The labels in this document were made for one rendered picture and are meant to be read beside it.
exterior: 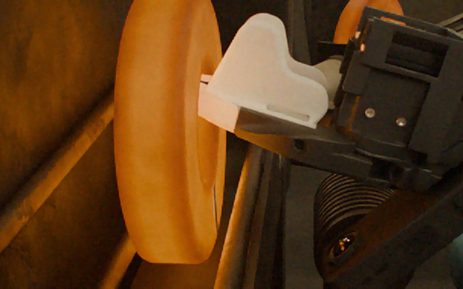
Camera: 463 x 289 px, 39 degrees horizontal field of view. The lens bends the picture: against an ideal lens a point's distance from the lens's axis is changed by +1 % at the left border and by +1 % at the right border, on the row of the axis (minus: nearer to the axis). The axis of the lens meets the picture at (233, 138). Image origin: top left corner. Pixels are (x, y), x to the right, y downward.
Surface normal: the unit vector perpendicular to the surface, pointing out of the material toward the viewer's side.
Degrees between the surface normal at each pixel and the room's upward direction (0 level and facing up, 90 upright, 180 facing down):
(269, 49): 90
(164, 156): 86
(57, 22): 90
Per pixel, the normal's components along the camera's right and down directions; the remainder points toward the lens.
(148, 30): -0.10, -0.59
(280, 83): -0.17, 0.26
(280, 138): -0.48, 0.15
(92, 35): 0.99, 0.02
